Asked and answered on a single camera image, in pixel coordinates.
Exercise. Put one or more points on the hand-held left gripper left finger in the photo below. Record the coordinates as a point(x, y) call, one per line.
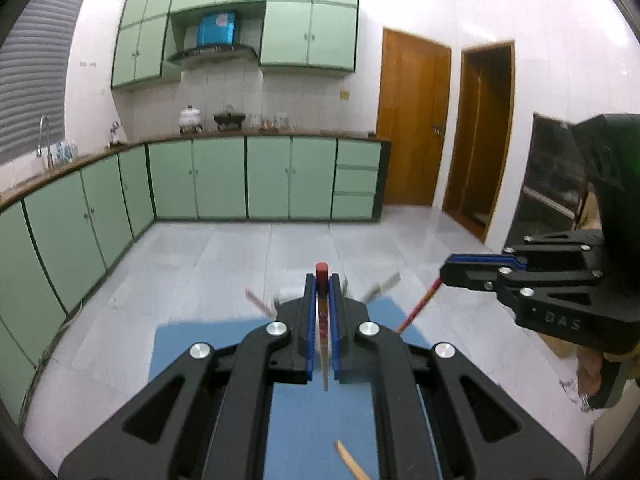
point(311, 340)

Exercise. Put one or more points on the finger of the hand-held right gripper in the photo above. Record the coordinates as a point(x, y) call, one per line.
point(550, 310)
point(560, 255)

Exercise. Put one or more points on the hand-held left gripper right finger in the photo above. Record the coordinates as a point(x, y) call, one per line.
point(336, 340)

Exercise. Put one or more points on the wooden stick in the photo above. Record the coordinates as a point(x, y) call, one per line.
point(382, 290)

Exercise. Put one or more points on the plain wooden chopstick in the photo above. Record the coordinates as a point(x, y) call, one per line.
point(350, 460)

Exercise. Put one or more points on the person's right hand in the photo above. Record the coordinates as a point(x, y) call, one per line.
point(629, 367)

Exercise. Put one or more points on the black glass cabinet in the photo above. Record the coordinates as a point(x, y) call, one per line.
point(550, 185)

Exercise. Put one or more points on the blue tablecloth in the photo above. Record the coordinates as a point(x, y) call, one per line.
point(300, 435)

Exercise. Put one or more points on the green base cabinets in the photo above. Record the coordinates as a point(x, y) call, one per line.
point(220, 180)

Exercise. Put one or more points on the closed wooden door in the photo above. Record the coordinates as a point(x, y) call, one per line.
point(410, 120)

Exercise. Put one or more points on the row of glass jars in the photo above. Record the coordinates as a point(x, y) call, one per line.
point(270, 121)

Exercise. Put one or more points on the black wok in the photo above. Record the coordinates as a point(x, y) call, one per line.
point(229, 119)

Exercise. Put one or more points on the white cooking pot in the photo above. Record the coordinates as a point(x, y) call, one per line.
point(191, 117)

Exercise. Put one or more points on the range hood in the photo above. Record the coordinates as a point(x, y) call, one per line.
point(215, 52)

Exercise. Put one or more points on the clear drinking glasses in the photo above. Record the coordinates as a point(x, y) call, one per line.
point(65, 151)

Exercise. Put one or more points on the metal faucet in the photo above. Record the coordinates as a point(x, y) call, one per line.
point(48, 145)

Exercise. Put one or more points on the grey window blind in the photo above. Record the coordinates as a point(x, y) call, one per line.
point(35, 75)

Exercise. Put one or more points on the open wooden door frame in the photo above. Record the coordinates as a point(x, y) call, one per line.
point(505, 135)

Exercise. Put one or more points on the green wall cabinets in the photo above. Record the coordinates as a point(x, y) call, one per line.
point(310, 30)

